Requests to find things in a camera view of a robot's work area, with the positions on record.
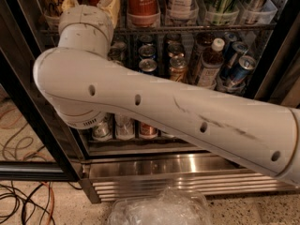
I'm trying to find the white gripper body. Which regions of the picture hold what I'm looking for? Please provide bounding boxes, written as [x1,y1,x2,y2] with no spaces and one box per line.
[58,5,113,58]

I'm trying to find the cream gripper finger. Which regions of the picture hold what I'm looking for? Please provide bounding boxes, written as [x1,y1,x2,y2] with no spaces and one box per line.
[97,0,121,27]
[61,0,79,11]

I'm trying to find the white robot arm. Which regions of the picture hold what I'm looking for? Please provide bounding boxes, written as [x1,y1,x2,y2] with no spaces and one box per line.
[33,5,300,186]

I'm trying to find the blue pepsi can middle shelf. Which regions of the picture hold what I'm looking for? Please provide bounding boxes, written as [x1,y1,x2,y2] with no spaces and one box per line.
[139,59,158,76]

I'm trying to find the white labelled bottle top shelf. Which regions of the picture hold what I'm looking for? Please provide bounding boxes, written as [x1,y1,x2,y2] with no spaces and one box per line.
[167,0,195,20]

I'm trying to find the orange LaCroix can middle shelf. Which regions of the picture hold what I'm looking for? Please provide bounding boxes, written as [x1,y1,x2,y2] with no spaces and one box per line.
[169,56,188,83]

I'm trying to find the green can bottom shelf left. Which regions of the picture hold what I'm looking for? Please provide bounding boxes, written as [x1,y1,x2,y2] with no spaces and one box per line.
[92,118,113,141]

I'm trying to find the small water bottle bottom shelf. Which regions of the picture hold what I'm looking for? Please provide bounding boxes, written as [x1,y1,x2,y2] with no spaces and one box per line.
[114,114,135,140]

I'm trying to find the green striped can top shelf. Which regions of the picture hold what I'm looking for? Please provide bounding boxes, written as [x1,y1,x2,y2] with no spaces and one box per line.
[203,0,239,25]

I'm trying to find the red coke can bottom shelf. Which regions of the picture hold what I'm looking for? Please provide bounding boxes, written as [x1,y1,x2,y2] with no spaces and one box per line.
[139,122,158,139]

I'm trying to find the open glass fridge door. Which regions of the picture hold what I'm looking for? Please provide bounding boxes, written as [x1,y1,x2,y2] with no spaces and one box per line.
[0,0,83,181]

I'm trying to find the blue energy can behind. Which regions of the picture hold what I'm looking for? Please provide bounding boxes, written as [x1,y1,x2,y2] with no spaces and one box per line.
[220,41,248,80]

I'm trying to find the blue energy can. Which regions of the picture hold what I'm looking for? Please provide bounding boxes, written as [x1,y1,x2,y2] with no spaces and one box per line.
[225,55,256,87]
[220,41,248,80]

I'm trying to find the stainless steel fridge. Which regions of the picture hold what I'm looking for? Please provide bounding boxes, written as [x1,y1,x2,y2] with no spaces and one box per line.
[1,0,299,203]

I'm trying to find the silver striped can top shelf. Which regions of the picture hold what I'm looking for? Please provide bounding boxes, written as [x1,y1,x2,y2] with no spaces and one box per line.
[241,0,270,25]

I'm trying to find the blue energy can front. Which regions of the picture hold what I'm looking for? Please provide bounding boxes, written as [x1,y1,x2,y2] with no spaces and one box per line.
[225,55,256,87]

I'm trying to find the white capped tea bottle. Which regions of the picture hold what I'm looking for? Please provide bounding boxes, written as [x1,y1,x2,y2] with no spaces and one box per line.
[194,37,225,87]

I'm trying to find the clear plastic bag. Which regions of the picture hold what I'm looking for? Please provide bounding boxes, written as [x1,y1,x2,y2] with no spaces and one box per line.
[106,187,213,225]

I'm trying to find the orange cable on floor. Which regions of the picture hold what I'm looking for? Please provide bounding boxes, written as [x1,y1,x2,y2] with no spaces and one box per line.
[40,181,56,225]

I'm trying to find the black cables on floor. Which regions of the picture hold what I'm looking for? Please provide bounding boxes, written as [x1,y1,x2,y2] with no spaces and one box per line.
[0,181,83,225]

